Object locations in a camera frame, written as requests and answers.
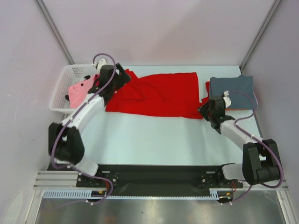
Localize pink t shirt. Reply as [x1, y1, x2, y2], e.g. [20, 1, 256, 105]
[65, 74, 99, 109]

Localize orange folded t shirt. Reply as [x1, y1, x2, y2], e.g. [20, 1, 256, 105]
[226, 108, 248, 111]

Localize purple cable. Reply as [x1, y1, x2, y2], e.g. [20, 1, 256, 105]
[219, 91, 285, 205]
[48, 53, 117, 206]

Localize grey slotted cable duct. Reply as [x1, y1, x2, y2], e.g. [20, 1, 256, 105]
[43, 188, 236, 201]

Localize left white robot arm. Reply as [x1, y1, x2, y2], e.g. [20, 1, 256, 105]
[48, 63, 131, 187]

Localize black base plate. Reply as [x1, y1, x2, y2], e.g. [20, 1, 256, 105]
[76, 165, 243, 197]

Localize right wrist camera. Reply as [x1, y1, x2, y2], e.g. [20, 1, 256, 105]
[221, 91, 231, 108]

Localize red t shirt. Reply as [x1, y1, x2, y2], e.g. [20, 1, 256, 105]
[201, 81, 210, 103]
[106, 69, 203, 119]

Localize white plastic laundry basket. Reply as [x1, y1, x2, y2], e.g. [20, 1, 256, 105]
[49, 64, 96, 114]

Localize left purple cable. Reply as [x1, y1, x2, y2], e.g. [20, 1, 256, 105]
[48, 53, 117, 206]

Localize right aluminium corner post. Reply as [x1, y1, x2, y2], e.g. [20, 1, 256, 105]
[239, 0, 283, 73]

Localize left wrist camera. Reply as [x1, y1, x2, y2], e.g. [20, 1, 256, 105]
[93, 58, 108, 71]

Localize red folded t shirt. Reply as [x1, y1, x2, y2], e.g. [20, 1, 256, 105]
[201, 81, 210, 103]

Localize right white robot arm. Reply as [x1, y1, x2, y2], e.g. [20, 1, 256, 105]
[198, 95, 284, 189]

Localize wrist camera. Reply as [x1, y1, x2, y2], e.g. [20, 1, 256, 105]
[221, 91, 231, 108]
[93, 58, 108, 71]

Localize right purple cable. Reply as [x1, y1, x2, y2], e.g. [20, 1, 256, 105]
[219, 91, 285, 205]

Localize left aluminium corner post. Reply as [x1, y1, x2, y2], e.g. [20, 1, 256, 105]
[34, 0, 74, 64]

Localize aluminium corner post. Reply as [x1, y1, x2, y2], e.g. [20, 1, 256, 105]
[239, 0, 283, 73]
[34, 0, 74, 64]

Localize grey folded t shirt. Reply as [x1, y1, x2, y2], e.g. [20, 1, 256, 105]
[210, 75, 258, 110]

